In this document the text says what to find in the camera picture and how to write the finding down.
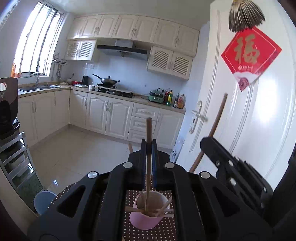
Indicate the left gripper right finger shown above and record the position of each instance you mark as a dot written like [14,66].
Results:
[154,152]

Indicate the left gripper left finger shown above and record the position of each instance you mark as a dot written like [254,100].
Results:
[143,161]

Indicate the dark wooden chopstick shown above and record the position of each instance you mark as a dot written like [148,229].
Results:
[149,162]

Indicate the lower kitchen cabinets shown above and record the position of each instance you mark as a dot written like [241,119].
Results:
[46,111]

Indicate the kitchen cabinets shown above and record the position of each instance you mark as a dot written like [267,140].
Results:
[171,46]
[46,111]

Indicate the upper kitchen cabinets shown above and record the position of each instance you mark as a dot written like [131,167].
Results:
[171,46]

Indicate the pink cup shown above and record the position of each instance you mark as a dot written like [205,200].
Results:
[146,222]

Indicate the wooden chopstick in cup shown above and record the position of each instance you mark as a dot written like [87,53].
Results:
[132,209]
[163,209]

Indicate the white door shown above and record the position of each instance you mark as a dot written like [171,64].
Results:
[257,124]

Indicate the dark sauce bottle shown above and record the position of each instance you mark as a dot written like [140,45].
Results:
[176,101]

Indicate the brown polka dot tablecloth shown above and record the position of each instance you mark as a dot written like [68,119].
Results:
[126,230]

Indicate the green bottle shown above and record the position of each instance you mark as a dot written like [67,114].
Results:
[170,98]

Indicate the orange bottle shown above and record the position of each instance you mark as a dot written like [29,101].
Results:
[181,101]

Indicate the green electric cooker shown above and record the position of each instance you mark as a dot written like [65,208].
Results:
[156,95]

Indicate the gas stove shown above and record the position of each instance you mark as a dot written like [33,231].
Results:
[113,91]

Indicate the black wok with lid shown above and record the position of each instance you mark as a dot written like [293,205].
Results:
[107,81]

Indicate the black kettle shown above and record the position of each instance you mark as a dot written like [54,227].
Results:
[85,80]

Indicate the blue plastic stool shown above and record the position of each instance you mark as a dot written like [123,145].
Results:
[42,200]

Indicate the black range hood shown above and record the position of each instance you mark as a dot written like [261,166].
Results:
[124,48]

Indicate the red fu door poster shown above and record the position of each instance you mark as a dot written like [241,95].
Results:
[249,54]

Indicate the metal shelf rack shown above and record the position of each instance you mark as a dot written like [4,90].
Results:
[16,160]

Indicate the sink faucet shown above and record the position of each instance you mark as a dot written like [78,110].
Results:
[37,74]

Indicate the black air fryer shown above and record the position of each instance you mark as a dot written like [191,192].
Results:
[9,107]

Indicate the window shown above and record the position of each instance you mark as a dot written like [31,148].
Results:
[38,40]

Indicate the feather fan on door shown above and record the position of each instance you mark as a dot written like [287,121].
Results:
[244,14]

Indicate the silver door handle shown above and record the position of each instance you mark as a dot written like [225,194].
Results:
[196,116]

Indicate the wall utensil rack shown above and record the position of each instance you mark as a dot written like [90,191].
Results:
[58,63]

